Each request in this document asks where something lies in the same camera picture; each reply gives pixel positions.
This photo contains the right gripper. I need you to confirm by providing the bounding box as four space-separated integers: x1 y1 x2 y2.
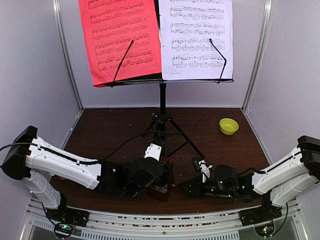
178 175 236 201

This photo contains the brown wooden metronome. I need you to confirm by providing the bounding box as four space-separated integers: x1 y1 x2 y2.
145 169 175 202

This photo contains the yellow-green bowl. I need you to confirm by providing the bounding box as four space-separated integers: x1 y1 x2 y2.
219 118 239 136

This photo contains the red sheet music page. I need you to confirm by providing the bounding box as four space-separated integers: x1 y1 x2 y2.
78 0 162 87

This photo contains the white sheet music page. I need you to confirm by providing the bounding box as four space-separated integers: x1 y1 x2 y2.
158 0 234 82

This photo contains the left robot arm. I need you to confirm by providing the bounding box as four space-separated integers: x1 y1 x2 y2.
1 125 173 222

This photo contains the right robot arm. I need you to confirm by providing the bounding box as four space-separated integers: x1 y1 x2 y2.
178 135 320 221

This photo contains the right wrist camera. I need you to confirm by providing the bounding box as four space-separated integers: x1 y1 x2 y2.
191 156 213 183

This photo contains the aluminium front frame rail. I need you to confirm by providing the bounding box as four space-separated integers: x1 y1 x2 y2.
17 193 312 240

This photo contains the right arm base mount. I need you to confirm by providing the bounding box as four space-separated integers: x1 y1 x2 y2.
238 196 282 238

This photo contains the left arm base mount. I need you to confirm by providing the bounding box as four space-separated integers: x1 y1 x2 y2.
42 197 90 240

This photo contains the left aluminium corner post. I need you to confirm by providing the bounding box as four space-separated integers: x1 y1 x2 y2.
52 0 84 112

